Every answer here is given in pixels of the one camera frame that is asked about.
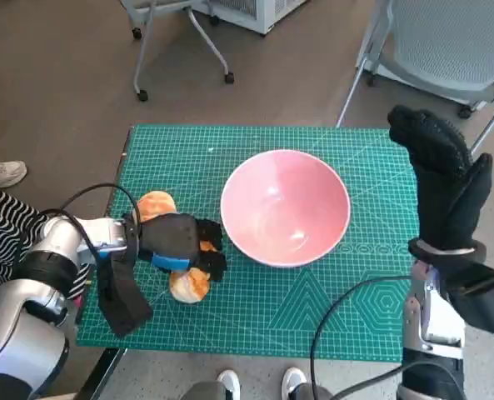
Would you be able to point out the right robot hand black glove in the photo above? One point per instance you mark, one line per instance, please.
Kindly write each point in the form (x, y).
(442, 187)

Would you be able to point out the left robot hand blue tape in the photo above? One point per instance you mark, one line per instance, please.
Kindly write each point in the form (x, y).
(171, 237)

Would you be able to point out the round toy bread bun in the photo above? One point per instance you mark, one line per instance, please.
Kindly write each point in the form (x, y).
(157, 204)

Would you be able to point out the long toy bread loaf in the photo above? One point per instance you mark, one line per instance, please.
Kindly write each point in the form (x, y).
(188, 287)

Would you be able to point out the pink bowl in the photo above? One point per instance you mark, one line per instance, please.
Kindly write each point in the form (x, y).
(284, 200)

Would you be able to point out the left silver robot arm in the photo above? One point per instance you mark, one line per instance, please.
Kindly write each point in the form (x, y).
(5, 316)

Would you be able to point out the white wheeled cart base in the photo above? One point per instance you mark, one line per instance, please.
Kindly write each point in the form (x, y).
(471, 96)

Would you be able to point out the green cutting mat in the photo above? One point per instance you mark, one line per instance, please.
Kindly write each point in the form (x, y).
(250, 312)

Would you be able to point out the grey mesh chair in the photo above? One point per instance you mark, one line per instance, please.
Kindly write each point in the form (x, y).
(446, 46)

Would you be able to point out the person's white shoe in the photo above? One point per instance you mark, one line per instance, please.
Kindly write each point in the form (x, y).
(228, 383)
(294, 381)
(1, 173)

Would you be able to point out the person's grey leg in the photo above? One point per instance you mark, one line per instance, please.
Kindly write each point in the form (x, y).
(313, 393)
(205, 392)

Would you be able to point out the person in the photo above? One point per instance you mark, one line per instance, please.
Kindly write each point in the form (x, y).
(1, 208)

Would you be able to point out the white appliance cabinet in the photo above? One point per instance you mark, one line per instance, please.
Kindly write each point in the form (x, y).
(259, 14)

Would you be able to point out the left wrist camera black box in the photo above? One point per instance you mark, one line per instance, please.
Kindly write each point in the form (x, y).
(121, 300)

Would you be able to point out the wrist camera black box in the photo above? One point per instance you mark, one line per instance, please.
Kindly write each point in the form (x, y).
(121, 300)
(484, 300)

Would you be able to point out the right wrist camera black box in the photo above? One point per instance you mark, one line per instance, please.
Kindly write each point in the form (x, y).
(484, 300)

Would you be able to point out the grey wheeled chair frame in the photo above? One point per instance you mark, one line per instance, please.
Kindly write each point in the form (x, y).
(142, 96)

